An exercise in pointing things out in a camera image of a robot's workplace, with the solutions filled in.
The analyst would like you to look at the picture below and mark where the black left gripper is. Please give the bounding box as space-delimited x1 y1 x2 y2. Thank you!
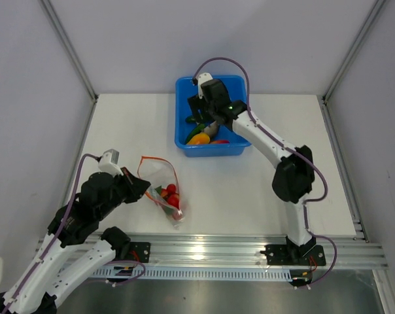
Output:
97 166 151 220

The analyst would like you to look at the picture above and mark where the green cucumber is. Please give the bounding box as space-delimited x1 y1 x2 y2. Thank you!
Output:
185 115 196 124

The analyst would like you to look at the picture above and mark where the grey toy fish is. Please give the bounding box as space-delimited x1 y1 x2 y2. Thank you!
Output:
202 121 220 139

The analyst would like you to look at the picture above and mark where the clear orange zip top bag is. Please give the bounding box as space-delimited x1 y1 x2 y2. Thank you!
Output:
137 156 188 228

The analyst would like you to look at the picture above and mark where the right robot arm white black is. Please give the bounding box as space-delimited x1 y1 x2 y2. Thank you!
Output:
188 73 316 264

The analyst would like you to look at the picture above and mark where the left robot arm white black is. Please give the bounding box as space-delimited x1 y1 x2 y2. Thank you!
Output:
0 168 150 313

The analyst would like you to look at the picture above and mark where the small green chili pepper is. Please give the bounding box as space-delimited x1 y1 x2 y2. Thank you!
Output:
184 124 205 145

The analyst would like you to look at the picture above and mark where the yellow orange bell pepper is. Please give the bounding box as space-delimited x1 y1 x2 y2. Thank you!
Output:
187 132 211 146

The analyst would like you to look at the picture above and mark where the red chili pepper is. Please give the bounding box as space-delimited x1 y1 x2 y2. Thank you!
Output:
210 139 230 145

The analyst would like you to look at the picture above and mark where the blue plastic bin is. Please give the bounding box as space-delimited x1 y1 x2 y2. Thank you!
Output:
174 77 250 158

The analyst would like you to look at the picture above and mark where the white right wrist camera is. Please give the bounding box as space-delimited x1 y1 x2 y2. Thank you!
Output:
192 72 213 99

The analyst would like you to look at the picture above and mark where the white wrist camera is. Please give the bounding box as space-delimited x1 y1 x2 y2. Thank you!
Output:
98 148 123 177
192 72 213 99

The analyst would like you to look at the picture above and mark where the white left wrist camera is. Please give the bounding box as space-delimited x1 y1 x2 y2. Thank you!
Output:
98 148 123 177

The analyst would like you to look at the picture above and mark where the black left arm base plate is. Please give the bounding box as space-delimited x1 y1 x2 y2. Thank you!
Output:
126 242 151 264

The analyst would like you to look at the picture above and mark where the aluminium mounting rail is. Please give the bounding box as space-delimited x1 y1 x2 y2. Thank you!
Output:
129 234 388 270

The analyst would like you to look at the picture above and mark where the slotted white cable duct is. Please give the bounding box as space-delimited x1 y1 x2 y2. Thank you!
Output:
91 266 292 282

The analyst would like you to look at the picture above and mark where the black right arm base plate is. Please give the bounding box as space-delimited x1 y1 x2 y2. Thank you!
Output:
260 244 326 266

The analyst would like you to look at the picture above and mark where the left aluminium frame post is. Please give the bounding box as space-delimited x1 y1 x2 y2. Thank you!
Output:
39 0 97 103

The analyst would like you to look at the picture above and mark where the aluminium frame post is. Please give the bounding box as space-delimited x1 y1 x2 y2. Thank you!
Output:
39 0 97 103
322 0 388 105

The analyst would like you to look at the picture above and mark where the right aluminium frame post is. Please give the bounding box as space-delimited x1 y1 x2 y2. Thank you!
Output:
322 0 388 105

